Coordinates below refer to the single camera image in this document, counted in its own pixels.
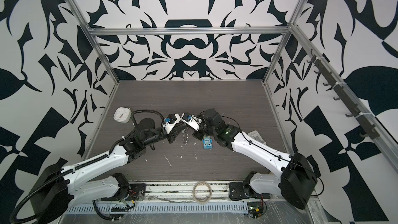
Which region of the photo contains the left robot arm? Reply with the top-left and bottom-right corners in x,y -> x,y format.
9,107 -> 201,224

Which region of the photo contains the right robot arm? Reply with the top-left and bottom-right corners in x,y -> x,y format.
181,108 -> 319,209

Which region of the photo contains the blue robot toy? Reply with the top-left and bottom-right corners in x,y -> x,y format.
202,135 -> 212,150

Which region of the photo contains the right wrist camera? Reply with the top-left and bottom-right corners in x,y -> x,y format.
181,113 -> 202,131

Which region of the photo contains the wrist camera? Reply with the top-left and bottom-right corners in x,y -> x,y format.
163,114 -> 181,134
181,113 -> 202,131

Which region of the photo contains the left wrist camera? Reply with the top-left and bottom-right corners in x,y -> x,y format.
163,114 -> 181,134

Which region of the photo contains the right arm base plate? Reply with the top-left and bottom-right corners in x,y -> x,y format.
229,182 -> 258,201

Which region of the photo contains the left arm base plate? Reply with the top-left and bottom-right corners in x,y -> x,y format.
124,183 -> 147,201

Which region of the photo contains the white cable duct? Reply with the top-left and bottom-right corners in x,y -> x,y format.
66,202 -> 249,215

